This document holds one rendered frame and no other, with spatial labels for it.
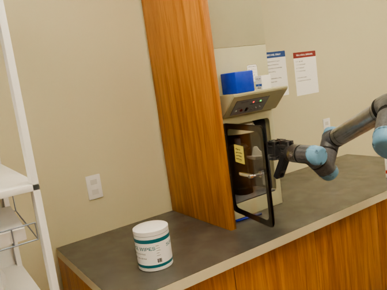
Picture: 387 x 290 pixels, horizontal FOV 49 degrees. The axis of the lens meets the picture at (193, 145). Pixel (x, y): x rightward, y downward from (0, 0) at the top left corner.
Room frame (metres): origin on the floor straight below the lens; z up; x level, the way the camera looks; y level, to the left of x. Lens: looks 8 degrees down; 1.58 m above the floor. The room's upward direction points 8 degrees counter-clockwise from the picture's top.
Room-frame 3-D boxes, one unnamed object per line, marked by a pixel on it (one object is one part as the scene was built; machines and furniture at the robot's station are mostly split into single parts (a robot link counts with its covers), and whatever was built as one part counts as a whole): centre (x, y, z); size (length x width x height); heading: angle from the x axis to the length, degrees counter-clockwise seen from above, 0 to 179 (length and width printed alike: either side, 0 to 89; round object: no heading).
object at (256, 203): (1.69, -0.20, 1.19); 0.30 x 0.01 x 0.40; 23
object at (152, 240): (1.48, 0.20, 1.01); 0.13 x 0.13 x 0.15
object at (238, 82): (1.83, -0.22, 1.55); 0.10 x 0.10 x 0.09; 33
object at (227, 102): (1.88, -0.29, 1.46); 0.32 x 0.12 x 0.10; 123
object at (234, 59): (2.03, -0.20, 1.32); 0.32 x 0.25 x 0.77; 123
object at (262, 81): (1.91, -0.35, 1.54); 0.05 x 0.05 x 0.06; 24
